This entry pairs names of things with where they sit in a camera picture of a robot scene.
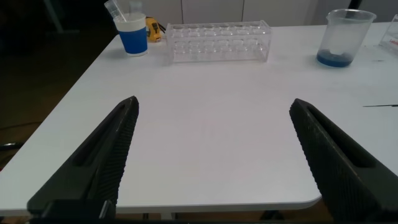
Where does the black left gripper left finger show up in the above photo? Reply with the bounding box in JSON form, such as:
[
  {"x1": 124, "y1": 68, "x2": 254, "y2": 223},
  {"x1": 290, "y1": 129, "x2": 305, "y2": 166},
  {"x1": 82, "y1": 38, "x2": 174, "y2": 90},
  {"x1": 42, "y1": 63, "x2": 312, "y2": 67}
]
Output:
[{"x1": 27, "y1": 95, "x2": 140, "y2": 218}]

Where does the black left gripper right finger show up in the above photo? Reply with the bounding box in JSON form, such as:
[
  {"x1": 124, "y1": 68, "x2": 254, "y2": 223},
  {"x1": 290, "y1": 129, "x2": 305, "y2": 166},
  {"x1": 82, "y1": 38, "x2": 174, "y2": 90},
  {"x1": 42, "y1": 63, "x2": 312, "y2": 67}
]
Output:
[{"x1": 289, "y1": 98, "x2": 398, "y2": 224}]

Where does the test tube with red liquid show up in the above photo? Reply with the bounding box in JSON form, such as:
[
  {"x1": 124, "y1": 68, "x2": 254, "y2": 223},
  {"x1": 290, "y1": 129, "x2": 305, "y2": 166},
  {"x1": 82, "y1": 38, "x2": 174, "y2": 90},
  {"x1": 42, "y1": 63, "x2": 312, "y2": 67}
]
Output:
[{"x1": 104, "y1": 0, "x2": 127, "y2": 22}]

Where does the test tube with blue liquid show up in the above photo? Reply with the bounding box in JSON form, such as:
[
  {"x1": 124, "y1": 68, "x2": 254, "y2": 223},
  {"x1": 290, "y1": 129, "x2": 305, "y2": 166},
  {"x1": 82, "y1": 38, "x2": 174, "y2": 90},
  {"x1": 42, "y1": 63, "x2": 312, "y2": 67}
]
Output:
[{"x1": 129, "y1": 0, "x2": 144, "y2": 15}]

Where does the clear plastic beaker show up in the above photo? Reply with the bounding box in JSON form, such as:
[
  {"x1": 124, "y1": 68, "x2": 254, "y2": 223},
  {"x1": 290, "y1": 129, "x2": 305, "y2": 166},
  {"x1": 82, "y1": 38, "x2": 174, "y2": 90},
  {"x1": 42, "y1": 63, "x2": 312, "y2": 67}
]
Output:
[{"x1": 316, "y1": 8, "x2": 377, "y2": 68}]

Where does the clear acrylic test tube rack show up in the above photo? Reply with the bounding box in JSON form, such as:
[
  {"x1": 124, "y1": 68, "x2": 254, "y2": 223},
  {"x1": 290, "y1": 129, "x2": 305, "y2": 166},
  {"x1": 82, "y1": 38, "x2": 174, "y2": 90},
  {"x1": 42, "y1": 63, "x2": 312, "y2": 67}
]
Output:
[
  {"x1": 165, "y1": 20, "x2": 273, "y2": 64},
  {"x1": 379, "y1": 14, "x2": 398, "y2": 57}
]

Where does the grey metal chair base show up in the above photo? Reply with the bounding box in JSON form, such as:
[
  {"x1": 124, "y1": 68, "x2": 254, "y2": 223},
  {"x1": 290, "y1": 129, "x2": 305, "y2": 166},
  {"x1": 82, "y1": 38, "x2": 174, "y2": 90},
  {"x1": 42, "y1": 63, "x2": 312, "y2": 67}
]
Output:
[{"x1": 0, "y1": 141, "x2": 24, "y2": 152}]

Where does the blue white paper cup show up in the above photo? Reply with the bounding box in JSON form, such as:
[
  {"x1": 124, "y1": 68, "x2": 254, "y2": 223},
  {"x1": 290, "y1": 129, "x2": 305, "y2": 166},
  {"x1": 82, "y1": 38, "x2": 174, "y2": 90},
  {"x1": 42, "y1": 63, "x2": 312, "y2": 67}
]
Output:
[{"x1": 113, "y1": 12, "x2": 149, "y2": 57}]

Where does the yellow tape measure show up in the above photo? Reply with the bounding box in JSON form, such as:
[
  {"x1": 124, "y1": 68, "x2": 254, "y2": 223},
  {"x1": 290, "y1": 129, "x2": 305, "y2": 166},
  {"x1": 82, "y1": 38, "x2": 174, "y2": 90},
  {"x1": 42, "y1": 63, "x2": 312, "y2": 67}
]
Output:
[{"x1": 145, "y1": 16, "x2": 167, "y2": 43}]

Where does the black floor cable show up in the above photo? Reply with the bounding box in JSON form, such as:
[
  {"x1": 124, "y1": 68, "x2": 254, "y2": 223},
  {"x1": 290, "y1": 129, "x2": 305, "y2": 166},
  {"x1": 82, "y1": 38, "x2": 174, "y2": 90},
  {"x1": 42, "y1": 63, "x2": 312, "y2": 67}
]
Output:
[{"x1": 0, "y1": 121, "x2": 43, "y2": 131}]

